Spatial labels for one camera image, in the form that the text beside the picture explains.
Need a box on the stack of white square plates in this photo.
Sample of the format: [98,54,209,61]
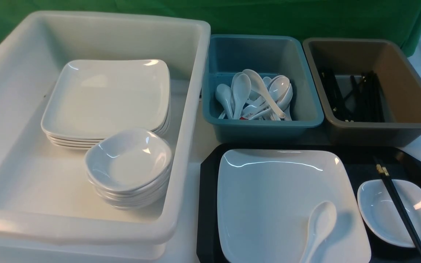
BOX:
[41,59,171,142]

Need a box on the white ceramic soup spoon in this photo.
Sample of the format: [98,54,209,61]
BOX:
[299,201,337,263]

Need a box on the teal plastic bin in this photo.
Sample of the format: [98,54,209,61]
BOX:
[201,34,324,143]

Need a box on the large white plastic tub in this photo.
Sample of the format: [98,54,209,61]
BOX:
[0,11,211,263]

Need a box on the brown plastic bin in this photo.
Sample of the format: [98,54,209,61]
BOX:
[303,37,421,147]

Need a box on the black chopstick pair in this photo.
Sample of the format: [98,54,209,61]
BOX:
[372,155,421,257]

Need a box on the black serving tray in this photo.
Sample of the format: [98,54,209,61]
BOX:
[196,143,421,263]

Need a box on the pile of white spoons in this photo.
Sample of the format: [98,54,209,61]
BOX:
[214,72,294,121]

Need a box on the white square rice plate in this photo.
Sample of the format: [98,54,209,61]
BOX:
[217,149,372,263]

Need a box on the pile of black chopsticks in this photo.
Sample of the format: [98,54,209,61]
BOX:
[318,67,385,123]

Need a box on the stack of white small bowls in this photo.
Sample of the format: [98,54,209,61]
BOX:
[84,128,174,211]

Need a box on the green cloth backdrop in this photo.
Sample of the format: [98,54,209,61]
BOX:
[0,0,421,57]

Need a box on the small white sauce dish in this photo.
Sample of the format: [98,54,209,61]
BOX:
[357,179,421,248]

